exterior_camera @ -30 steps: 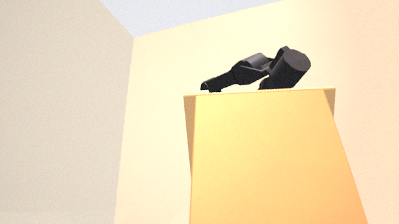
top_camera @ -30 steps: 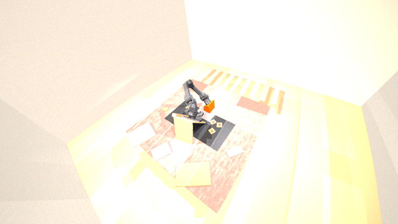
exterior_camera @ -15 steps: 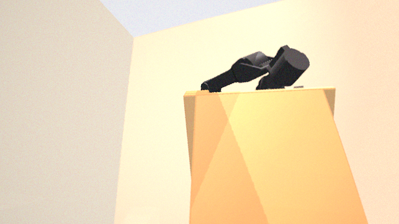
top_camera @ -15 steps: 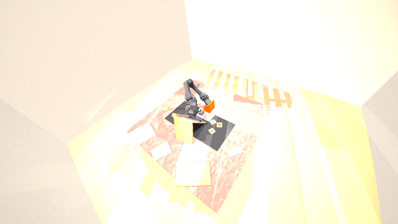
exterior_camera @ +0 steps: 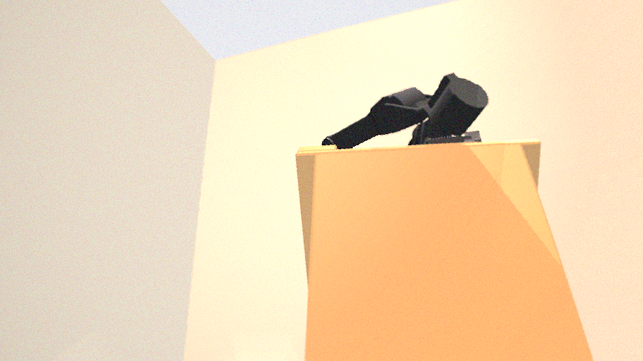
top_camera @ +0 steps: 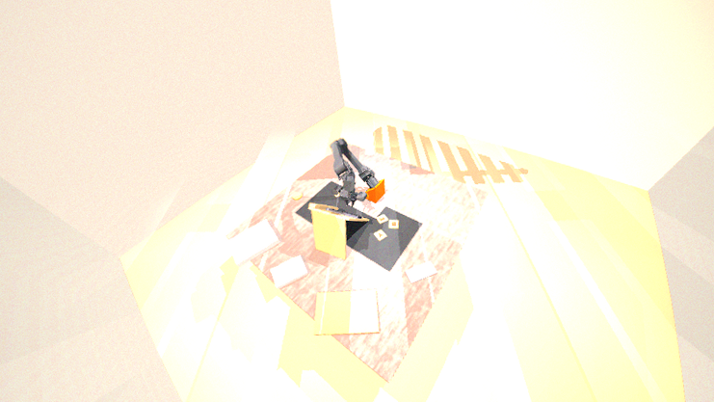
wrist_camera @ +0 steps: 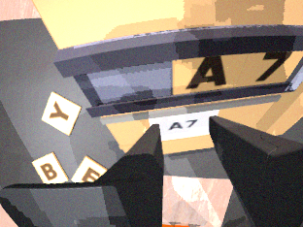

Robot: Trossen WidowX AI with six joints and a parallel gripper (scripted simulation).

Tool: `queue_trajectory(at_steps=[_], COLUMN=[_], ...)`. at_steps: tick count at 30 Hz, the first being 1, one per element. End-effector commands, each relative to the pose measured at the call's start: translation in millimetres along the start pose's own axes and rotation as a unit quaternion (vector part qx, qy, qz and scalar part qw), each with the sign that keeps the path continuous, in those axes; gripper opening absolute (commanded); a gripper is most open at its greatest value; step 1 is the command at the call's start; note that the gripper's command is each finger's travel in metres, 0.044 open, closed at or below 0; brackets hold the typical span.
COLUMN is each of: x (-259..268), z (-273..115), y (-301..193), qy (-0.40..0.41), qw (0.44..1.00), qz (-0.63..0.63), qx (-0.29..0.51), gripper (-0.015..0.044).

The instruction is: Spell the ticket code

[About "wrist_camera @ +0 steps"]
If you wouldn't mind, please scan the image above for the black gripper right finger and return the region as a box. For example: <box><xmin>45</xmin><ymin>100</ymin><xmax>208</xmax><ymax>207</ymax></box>
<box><xmin>209</xmin><ymin>116</ymin><xmax>303</xmax><ymax>227</ymax></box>

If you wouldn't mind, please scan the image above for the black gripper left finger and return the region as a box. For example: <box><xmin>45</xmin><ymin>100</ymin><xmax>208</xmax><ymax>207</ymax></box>
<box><xmin>0</xmin><ymin>124</ymin><xmax>164</xmax><ymax>227</ymax></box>

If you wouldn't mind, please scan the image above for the tan letter tile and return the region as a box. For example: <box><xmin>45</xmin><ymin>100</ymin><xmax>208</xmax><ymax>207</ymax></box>
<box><xmin>234</xmin><ymin>51</ymin><xmax>303</xmax><ymax>87</ymax></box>
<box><xmin>172</xmin><ymin>54</ymin><xmax>248</xmax><ymax>95</ymax></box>

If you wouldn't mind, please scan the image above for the cream letter tile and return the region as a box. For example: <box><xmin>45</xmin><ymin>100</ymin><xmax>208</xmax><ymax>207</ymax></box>
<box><xmin>71</xmin><ymin>156</ymin><xmax>108</xmax><ymax>183</ymax></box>

